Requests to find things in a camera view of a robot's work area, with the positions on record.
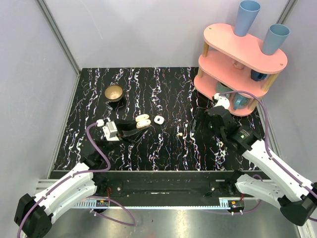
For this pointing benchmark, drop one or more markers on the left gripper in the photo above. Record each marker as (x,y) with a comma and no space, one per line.
(121,131)

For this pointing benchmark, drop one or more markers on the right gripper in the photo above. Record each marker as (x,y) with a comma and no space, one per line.
(202,114)

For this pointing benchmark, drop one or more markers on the beige earbud charging case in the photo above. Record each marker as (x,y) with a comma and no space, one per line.
(142,121)

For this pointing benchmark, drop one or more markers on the white earbud charging case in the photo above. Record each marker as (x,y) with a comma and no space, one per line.
(159,120)

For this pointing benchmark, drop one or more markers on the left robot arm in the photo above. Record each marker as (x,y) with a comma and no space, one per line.
(36,214)

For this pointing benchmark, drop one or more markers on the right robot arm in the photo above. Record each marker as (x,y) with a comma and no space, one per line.
(293,194)

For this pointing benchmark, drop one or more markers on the gold bowl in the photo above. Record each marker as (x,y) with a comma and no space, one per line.
(114,93)

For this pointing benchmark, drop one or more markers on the teal mug left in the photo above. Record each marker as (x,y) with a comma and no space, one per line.
(221,88)

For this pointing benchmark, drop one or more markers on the teal mug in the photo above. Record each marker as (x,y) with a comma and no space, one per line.
(221,88)
(240,102)

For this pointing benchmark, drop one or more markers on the teal mug right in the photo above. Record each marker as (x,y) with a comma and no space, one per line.
(240,102)

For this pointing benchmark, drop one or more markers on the pink three-tier shelf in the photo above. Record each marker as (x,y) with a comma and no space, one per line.
(221,48)

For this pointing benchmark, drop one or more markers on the pink small cup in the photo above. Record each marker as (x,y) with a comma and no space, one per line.
(237,64)

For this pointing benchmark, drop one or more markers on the dark blue mug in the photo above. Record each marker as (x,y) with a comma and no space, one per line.
(257,76)

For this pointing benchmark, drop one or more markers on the blue cup right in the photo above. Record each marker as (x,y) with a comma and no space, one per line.
(275,37)

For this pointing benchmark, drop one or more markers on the blue cup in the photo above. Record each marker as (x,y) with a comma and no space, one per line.
(247,12)
(275,37)

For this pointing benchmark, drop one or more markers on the blue cup rear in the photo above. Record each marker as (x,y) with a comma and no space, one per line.
(247,12)

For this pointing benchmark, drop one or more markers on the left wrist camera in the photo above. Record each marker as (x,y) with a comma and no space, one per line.
(110,131)

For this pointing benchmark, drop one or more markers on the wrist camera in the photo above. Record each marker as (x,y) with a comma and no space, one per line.
(110,131)
(221,101)

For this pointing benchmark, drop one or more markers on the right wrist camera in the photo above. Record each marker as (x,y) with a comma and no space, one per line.
(221,101)

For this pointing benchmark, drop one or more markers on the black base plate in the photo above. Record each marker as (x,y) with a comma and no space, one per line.
(187,182)

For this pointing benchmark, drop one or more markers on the aluminium rail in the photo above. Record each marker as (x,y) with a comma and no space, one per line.
(131,198)

